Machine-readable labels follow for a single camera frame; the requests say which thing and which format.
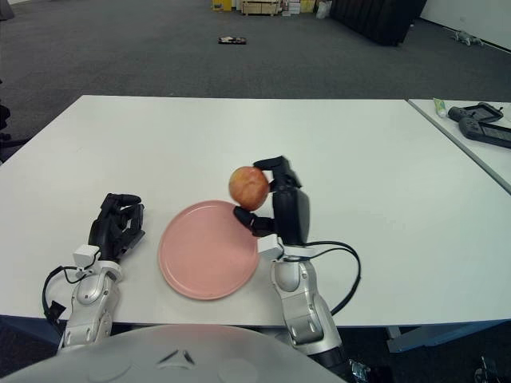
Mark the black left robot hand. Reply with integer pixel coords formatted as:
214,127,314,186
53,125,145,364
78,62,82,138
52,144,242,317
87,193,147,264

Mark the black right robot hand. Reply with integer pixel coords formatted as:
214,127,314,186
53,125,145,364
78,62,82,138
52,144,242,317
233,155,311,247

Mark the red yellow apple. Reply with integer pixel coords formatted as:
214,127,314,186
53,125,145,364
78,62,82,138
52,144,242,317
228,166,270,211

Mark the pink round plate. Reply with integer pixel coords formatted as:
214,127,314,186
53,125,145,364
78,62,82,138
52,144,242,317
158,199,260,301

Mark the grey robot torso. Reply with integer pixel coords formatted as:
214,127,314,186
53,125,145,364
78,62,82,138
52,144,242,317
0,323,348,383

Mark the black handheld controller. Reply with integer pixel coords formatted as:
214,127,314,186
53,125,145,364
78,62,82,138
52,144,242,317
458,117,511,149
446,102,505,123

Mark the wooden crate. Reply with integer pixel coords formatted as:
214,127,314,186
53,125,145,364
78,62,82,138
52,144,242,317
239,0,280,16

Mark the black cabinet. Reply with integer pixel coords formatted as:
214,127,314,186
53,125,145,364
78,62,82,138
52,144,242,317
329,0,428,47

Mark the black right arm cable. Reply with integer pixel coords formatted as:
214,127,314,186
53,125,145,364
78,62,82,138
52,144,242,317
287,241,362,316

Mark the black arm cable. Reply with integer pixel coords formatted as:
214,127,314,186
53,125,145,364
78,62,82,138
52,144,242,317
287,241,362,316
42,266,87,324

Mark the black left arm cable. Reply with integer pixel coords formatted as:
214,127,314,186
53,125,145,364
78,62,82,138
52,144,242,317
42,266,87,324

